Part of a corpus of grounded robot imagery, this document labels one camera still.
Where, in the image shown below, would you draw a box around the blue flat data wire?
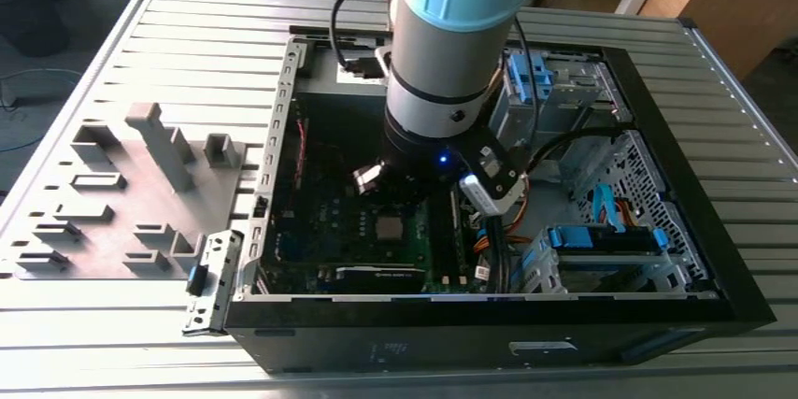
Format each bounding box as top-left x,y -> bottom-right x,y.
595,183 -> 629,235

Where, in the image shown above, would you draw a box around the black graphics card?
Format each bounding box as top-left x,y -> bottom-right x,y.
334,264 -> 428,295

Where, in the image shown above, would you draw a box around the black waste bin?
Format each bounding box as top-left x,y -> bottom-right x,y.
7,0 -> 73,59

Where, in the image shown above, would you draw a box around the blue plastic bay rail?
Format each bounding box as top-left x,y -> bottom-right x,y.
519,242 -> 542,281

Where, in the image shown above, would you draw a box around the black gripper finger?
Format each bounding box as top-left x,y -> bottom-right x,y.
351,161 -> 387,195

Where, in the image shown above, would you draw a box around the black PC case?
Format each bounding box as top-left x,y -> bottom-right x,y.
222,23 -> 779,376

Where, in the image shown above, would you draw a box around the blue bracket latch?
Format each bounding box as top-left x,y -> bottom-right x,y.
186,264 -> 211,297

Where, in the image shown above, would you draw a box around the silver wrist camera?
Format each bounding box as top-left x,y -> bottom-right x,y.
456,173 -> 526,219

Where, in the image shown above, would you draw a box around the grey parts rack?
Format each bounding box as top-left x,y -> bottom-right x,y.
0,102 -> 267,281

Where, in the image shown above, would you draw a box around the hard disk in blue carrier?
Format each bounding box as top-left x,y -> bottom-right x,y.
546,224 -> 673,258

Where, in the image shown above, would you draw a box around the thick black cable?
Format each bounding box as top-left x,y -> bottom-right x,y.
483,125 -> 638,296

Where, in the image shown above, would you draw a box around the silver metal drive cage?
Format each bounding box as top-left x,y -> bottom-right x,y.
491,49 -> 635,171

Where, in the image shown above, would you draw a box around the orange yellow power wires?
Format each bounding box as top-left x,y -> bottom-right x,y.
614,200 -> 641,231

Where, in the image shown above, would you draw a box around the silver square CPU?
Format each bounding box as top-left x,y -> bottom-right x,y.
375,215 -> 407,240

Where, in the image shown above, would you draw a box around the orange wire bundle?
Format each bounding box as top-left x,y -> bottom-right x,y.
470,174 -> 533,256

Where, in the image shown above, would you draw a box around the grey power supply unit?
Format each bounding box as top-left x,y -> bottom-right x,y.
291,49 -> 391,160

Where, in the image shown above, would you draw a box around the blue plastic drive latch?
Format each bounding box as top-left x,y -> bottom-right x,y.
507,52 -> 557,105

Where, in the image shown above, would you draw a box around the silver metal disk bay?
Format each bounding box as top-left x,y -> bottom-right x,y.
507,223 -> 713,296

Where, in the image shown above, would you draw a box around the thin red wire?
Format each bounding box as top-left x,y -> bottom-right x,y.
295,114 -> 310,188

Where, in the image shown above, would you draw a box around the black RAM slot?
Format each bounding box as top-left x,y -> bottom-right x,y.
448,211 -> 470,286
431,192 -> 454,286

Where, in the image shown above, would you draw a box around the green motherboard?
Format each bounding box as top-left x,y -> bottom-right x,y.
258,155 -> 479,296

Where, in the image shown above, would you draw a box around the CPU socket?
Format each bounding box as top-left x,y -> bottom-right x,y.
371,211 -> 411,250

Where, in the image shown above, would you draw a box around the metal expansion slot bracket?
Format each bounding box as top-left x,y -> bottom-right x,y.
180,228 -> 246,337

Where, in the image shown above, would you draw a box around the wooden cabinet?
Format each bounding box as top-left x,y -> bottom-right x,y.
638,0 -> 798,80

